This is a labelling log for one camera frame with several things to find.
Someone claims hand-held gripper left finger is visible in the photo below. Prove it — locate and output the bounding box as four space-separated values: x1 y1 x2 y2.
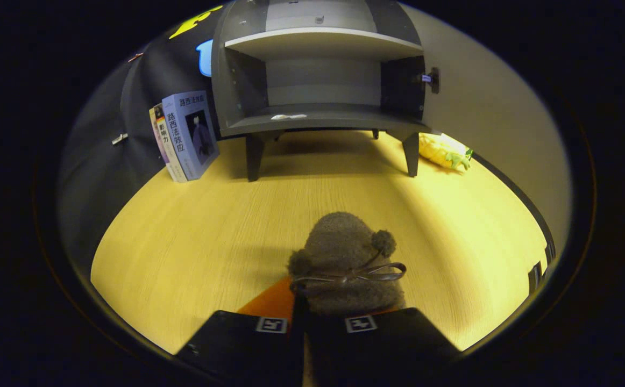
175 277 305 387

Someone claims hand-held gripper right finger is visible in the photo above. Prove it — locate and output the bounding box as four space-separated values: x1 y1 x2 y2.
307 306 461 387

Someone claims black backdrop cloth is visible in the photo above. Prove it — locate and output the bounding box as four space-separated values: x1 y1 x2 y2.
60 5 222 269

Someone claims grey-blue book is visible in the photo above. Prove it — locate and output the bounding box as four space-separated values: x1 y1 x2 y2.
162 90 220 181

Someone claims yellow plush toy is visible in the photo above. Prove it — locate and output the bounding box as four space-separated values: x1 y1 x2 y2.
418 133 473 171

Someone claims brown fuzzy shoe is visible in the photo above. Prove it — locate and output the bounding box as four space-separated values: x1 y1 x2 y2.
287 211 407 318

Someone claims grey shoe cabinet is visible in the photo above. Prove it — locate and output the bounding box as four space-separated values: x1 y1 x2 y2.
210 0 432 182

